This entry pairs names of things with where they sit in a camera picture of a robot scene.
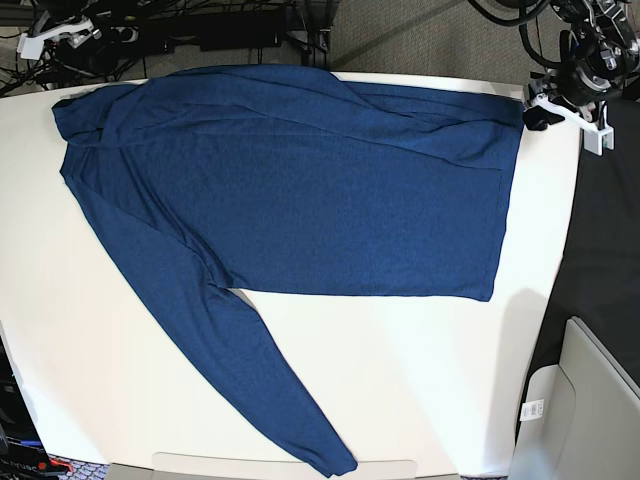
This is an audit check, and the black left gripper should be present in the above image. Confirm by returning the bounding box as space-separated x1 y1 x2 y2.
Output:
523 54 620 131

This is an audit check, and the blue long-sleeve shirt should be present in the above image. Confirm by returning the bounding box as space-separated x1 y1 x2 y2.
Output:
52 65 523 477

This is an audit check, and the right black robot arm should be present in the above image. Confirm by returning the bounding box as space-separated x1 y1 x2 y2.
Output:
16 1 139 77

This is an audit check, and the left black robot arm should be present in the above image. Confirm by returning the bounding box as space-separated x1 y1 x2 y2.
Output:
470 1 639 131

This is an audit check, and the beige plastic bin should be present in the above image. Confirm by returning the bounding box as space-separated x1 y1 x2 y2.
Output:
508 317 639 480

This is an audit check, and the black box lower left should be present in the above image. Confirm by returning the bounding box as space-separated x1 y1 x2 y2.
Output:
1 347 46 479

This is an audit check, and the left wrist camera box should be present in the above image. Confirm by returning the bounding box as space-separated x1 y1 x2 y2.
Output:
583 126 615 156

